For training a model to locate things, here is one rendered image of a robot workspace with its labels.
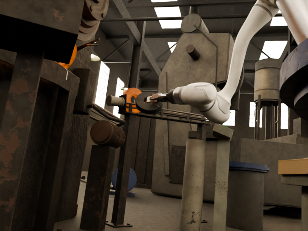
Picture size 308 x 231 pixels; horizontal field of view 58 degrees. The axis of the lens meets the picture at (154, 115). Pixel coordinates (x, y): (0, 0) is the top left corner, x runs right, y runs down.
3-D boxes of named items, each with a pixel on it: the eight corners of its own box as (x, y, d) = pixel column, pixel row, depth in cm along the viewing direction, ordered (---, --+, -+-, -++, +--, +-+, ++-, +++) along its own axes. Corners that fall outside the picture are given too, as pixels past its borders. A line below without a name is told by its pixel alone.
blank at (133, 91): (126, 118, 165) (130, 117, 162) (117, 92, 162) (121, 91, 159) (145, 108, 175) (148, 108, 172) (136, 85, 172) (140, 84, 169)
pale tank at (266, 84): (251, 193, 863) (256, 57, 953) (249, 191, 950) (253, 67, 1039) (283, 196, 841) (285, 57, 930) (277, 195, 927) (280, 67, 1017)
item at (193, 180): (178, 230, 155) (185, 137, 165) (180, 227, 166) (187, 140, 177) (199, 233, 152) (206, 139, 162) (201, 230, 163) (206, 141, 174)
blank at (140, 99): (129, 104, 156) (129, 100, 154) (147, 91, 165) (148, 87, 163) (150, 118, 150) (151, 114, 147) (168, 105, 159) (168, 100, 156)
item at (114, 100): (105, 106, 157) (106, 95, 158) (118, 108, 163) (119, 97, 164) (111, 105, 153) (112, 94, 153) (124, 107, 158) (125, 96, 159)
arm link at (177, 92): (191, 106, 137) (183, 107, 142) (194, 88, 139) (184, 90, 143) (178, 102, 131) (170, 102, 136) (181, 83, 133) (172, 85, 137)
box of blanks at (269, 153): (236, 212, 272) (239, 134, 288) (215, 203, 354) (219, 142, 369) (340, 223, 273) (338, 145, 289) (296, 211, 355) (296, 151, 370)
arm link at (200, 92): (176, 99, 130) (193, 112, 138) (202, 96, 118) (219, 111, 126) (183, 79, 134) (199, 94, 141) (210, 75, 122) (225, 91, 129)
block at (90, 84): (64, 111, 144) (72, 67, 149) (72, 114, 151) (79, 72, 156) (83, 112, 141) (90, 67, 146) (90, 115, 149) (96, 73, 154)
